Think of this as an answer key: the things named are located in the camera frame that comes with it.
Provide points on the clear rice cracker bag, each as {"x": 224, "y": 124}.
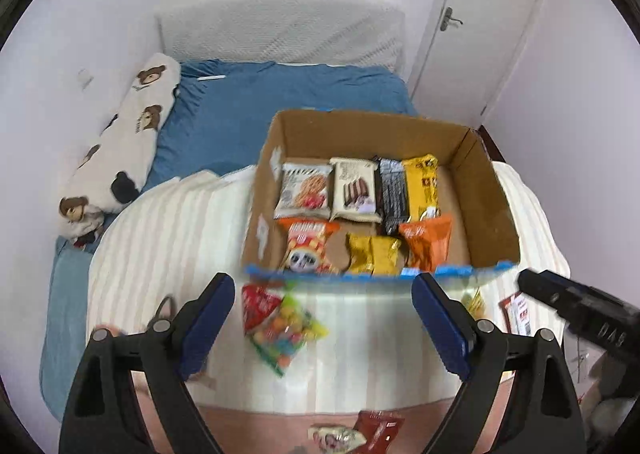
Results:
{"x": 475, "y": 304}

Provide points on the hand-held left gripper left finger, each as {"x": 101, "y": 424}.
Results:
{"x": 207, "y": 324}

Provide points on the red white stick packet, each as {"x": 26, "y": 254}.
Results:
{"x": 520, "y": 314}

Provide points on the white wall socket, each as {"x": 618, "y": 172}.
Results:
{"x": 86, "y": 79}

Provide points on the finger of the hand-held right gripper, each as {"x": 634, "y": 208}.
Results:
{"x": 545, "y": 289}

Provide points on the small white stick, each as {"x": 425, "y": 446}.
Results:
{"x": 211, "y": 78}

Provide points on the bear print long pillow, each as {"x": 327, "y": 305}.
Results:
{"x": 125, "y": 149}

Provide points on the cardboard box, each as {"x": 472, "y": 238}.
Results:
{"x": 480, "y": 214}

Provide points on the cat print striped blanket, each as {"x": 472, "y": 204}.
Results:
{"x": 370, "y": 334}

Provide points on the dark red snack packet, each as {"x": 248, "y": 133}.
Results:
{"x": 380, "y": 431}

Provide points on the blue bed sheet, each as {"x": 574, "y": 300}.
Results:
{"x": 225, "y": 124}

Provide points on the white door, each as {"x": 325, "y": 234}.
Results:
{"x": 490, "y": 34}

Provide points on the small yellow snack packet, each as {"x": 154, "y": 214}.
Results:
{"x": 372, "y": 254}

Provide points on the colourful candy ball bag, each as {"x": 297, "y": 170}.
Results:
{"x": 280, "y": 329}

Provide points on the small white snack packet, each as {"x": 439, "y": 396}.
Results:
{"x": 335, "y": 436}

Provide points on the orange panda snack packet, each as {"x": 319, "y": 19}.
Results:
{"x": 305, "y": 246}

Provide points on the grey quilted headboard cushion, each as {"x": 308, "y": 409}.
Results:
{"x": 280, "y": 29}

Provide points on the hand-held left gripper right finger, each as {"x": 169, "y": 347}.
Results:
{"x": 440, "y": 324}

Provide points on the white cookie packet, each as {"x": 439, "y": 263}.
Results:
{"x": 302, "y": 191}

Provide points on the white chocolate wafer packet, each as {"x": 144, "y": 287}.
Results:
{"x": 356, "y": 189}

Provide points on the light blue blanket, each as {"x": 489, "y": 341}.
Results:
{"x": 65, "y": 324}

